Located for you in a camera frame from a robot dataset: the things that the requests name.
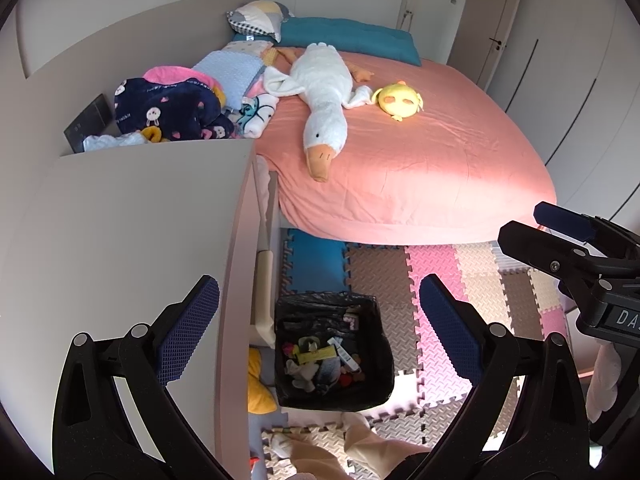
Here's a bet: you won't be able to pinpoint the white door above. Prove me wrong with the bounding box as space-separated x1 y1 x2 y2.
447 0 529 94

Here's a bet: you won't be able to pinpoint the bed with pink sheet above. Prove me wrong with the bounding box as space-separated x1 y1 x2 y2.
254 47 559 247

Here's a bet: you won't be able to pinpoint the navy printed blanket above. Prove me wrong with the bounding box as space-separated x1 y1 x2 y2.
113 75 237 142

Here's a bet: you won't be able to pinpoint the foam floor mat tiles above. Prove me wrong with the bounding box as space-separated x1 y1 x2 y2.
260 227 571 480

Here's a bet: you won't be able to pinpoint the light blue dotted pillow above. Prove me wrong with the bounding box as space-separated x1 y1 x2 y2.
192 51 264 111

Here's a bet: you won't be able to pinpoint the white wardrobe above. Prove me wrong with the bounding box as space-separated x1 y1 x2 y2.
504 0 640 227

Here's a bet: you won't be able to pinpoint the light blue cloth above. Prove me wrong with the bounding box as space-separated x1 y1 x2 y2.
82 131 147 153

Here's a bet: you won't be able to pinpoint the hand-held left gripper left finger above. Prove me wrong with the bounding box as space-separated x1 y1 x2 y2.
51 274 236 480

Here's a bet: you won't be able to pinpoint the dark wall socket panel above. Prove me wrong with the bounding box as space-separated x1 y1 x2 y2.
63 93 112 154

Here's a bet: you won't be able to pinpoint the yellow plush cushion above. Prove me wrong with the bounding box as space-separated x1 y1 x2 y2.
248 347 279 416

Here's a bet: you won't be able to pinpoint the pink fleece blanket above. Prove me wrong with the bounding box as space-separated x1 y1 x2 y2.
142 64 217 87

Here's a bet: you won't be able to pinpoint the teal long pillow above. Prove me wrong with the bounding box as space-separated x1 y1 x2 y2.
279 17 421 66

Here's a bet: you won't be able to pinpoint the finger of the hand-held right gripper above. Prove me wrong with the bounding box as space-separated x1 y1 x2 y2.
532 201 640 257
497 219 609 287

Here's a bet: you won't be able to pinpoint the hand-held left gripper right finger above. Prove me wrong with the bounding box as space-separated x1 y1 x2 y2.
407 274 593 480

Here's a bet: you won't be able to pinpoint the black trash bin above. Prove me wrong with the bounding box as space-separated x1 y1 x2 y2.
273 292 396 414

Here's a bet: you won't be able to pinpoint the yellow chick plush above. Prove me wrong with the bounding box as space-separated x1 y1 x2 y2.
372 81 425 124

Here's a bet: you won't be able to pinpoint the white goose plush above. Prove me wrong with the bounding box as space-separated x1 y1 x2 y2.
262 42 374 184

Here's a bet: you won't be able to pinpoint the patchwork pillow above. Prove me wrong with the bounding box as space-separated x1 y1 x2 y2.
225 0 296 44

